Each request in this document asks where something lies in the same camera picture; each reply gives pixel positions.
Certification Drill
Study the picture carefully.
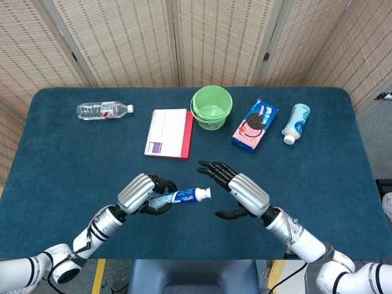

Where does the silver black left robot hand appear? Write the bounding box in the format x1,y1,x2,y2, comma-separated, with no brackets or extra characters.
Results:
117,172,178,216

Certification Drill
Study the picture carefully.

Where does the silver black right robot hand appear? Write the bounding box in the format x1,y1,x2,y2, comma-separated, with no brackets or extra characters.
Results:
196,160,271,221

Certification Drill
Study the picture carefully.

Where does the blue white toothpaste tube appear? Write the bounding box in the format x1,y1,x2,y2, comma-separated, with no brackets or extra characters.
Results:
148,186,213,209

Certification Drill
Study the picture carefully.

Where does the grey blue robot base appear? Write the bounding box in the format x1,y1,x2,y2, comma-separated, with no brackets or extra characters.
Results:
127,259,260,294

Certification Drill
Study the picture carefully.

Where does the blue pink cookie box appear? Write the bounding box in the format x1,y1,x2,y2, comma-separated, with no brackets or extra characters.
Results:
230,97,279,155

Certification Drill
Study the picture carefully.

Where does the dark blue table cloth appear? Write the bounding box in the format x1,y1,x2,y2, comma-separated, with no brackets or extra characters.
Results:
0,86,392,261

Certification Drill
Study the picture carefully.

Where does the white red spiral notebook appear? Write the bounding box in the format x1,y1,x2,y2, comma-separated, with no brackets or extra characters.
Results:
144,108,195,160

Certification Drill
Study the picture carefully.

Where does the green plastic bucket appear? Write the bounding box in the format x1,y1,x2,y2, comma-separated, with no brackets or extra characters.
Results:
190,85,233,132

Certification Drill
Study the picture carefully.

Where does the white milk drink bottle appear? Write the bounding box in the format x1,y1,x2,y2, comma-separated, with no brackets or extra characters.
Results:
281,103,311,145

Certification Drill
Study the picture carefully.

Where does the clear plastic water bottle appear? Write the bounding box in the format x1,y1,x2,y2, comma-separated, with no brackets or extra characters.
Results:
76,100,135,121

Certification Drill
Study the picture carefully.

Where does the white shoe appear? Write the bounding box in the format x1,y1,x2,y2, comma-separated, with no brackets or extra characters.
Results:
382,192,392,219

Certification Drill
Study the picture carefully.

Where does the woven bamboo folding screen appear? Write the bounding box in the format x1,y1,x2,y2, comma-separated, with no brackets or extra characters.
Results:
0,0,392,184

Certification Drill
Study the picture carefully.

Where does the black cable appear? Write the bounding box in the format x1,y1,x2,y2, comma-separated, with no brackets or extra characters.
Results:
269,262,308,291

